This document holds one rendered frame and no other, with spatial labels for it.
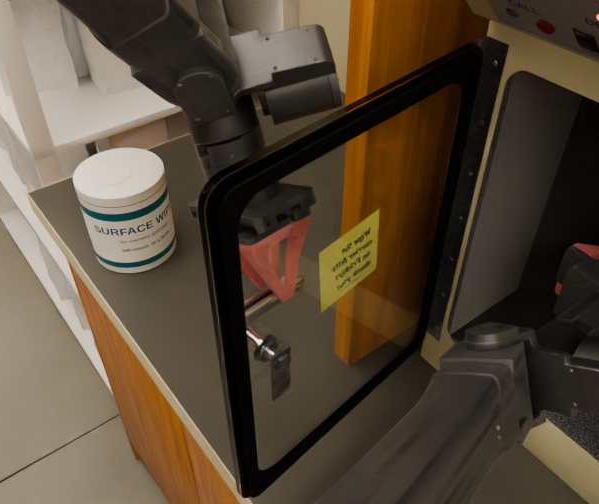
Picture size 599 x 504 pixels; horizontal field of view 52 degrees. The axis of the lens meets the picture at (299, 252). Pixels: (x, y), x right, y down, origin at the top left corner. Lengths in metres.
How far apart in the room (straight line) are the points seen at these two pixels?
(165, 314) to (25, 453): 1.15
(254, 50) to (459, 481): 0.33
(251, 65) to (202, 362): 0.48
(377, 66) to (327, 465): 0.45
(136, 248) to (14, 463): 1.16
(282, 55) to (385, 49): 0.13
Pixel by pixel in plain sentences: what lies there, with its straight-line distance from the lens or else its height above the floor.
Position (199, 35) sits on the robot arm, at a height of 1.45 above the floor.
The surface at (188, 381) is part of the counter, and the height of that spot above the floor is 0.94.
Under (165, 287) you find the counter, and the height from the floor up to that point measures 0.94.
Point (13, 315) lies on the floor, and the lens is 2.38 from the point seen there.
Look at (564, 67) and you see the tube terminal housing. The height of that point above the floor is 1.39.
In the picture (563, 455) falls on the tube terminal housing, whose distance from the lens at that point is 0.78.
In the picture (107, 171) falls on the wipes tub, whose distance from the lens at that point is 0.95.
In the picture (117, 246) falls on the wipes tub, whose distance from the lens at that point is 0.96.
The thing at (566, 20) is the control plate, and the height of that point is 1.45.
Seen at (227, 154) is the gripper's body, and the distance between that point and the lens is 0.50.
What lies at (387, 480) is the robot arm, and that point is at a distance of 0.35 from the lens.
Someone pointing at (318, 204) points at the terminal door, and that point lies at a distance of 0.47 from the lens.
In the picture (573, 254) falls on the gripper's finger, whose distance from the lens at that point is 0.66.
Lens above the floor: 1.61
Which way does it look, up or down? 42 degrees down
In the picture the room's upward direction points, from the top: straight up
